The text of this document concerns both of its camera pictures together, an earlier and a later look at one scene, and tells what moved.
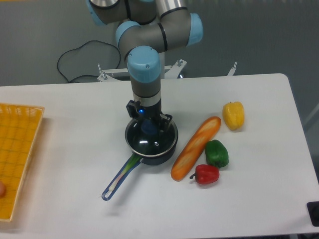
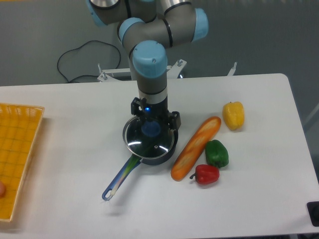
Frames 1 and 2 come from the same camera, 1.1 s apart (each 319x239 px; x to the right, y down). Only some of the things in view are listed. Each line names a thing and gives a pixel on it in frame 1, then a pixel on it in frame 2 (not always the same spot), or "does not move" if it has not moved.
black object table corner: [313, 208] does not move
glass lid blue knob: [148, 137] does not move
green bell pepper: [216, 153] does not move
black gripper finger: [165, 119] -> [174, 123]
